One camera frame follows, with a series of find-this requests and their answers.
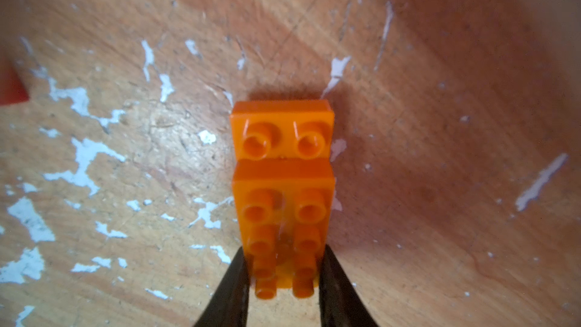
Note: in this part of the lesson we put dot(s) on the small red lego brick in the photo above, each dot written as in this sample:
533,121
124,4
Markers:
12,89

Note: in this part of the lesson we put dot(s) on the long orange lego plate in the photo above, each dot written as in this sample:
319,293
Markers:
283,208

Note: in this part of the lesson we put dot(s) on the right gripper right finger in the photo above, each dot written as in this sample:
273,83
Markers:
339,303

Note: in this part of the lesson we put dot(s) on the small orange lego plate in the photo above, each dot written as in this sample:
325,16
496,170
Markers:
273,129

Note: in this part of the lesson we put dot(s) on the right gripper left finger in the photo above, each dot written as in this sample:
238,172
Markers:
229,304

